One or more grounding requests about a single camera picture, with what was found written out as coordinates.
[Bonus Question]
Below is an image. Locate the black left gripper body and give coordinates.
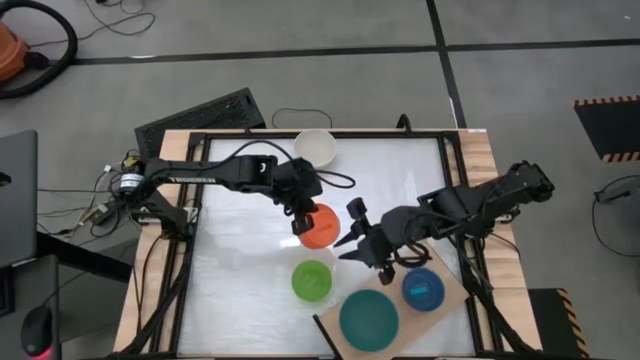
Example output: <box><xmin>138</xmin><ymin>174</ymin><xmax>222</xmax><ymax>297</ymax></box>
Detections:
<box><xmin>273</xmin><ymin>157</ymin><xmax>324</xmax><ymax>214</ymax></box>

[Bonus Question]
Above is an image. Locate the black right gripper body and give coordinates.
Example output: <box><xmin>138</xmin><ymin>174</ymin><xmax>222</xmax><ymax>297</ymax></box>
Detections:
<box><xmin>362</xmin><ymin>207</ymin><xmax>420</xmax><ymax>269</ymax></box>

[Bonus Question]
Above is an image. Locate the small orange translucent bowl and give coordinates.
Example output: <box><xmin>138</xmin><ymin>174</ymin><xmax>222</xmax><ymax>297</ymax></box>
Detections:
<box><xmin>298</xmin><ymin>202</ymin><xmax>342</xmax><ymax>250</ymax></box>

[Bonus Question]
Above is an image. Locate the large white bowl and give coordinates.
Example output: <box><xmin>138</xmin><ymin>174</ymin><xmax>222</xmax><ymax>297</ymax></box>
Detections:
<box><xmin>293</xmin><ymin>128</ymin><xmax>337</xmax><ymax>169</ymax></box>

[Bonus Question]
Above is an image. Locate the small cyan translucent bowl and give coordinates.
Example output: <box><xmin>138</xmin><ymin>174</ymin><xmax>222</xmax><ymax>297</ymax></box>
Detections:
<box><xmin>401</xmin><ymin>267</ymin><xmax>446</xmax><ymax>313</ymax></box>

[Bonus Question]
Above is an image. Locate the large teal bowl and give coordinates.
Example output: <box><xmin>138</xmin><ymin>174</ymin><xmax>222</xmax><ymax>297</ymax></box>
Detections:
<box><xmin>338</xmin><ymin>288</ymin><xmax>400</xmax><ymax>354</ymax></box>

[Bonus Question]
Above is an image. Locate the small green translucent bowl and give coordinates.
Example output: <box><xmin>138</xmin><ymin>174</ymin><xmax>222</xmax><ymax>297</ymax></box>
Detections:
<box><xmin>291</xmin><ymin>259</ymin><xmax>334</xmax><ymax>303</ymax></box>

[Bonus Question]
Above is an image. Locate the wooden board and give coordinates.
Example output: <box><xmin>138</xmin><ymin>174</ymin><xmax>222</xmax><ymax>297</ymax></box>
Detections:
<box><xmin>312</xmin><ymin>239</ymin><xmax>471</xmax><ymax>360</ymax></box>

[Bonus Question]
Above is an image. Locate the white glossy table mat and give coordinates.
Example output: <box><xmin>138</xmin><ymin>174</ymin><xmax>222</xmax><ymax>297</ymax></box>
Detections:
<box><xmin>177</xmin><ymin>137</ymin><xmax>476</xmax><ymax>357</ymax></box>

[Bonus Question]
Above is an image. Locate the black perforated panel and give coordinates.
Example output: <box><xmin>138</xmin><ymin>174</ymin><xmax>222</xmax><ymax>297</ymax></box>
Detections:
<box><xmin>133</xmin><ymin>87</ymin><xmax>268</xmax><ymax>161</ymax></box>

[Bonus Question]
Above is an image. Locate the small black hazard-striped mat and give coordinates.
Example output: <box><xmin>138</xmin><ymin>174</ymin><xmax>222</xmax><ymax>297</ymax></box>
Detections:
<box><xmin>528</xmin><ymin>288</ymin><xmax>591</xmax><ymax>360</ymax></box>

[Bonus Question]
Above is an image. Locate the large black hazard-striped mat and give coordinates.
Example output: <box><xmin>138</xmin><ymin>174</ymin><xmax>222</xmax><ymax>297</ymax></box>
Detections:
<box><xmin>573</xmin><ymin>94</ymin><xmax>640</xmax><ymax>164</ymax></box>

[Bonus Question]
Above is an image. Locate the grey laptop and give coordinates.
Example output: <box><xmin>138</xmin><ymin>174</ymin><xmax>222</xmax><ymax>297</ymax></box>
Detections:
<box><xmin>0</xmin><ymin>129</ymin><xmax>40</xmax><ymax>269</ymax></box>

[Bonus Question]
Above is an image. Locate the black computer mouse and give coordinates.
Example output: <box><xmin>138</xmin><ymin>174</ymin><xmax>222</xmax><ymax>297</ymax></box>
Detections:
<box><xmin>20</xmin><ymin>305</ymin><xmax>54</xmax><ymax>359</ymax></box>

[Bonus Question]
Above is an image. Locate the orange vacuum cleaner body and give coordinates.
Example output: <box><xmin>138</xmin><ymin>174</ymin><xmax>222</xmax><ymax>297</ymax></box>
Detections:
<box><xmin>0</xmin><ymin>19</ymin><xmax>30</xmax><ymax>84</ymax></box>

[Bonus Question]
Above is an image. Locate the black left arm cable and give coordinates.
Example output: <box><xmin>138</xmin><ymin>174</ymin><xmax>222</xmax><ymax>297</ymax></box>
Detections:
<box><xmin>219</xmin><ymin>139</ymin><xmax>357</xmax><ymax>190</ymax></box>

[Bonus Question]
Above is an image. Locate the black looped floor cable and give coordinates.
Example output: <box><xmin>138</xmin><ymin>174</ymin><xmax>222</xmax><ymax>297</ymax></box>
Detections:
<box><xmin>271</xmin><ymin>107</ymin><xmax>334</xmax><ymax>130</ymax></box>

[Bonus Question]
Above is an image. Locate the black metal table frame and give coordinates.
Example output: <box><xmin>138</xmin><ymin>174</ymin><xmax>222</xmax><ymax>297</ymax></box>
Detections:
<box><xmin>107</xmin><ymin>128</ymin><xmax>544</xmax><ymax>360</ymax></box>

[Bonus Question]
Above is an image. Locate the tangled cable bundle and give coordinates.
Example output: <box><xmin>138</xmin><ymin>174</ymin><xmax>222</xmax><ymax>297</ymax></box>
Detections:
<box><xmin>37</xmin><ymin>149</ymin><xmax>151</xmax><ymax>241</ymax></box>

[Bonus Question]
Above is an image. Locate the thin black floor cable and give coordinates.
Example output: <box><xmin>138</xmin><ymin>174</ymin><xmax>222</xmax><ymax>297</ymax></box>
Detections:
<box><xmin>29</xmin><ymin>0</ymin><xmax>156</xmax><ymax>49</ymax></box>

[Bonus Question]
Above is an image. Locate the grey stand base with cable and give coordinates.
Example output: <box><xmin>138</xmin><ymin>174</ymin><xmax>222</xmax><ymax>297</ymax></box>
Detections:
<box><xmin>592</xmin><ymin>174</ymin><xmax>640</xmax><ymax>259</ymax></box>

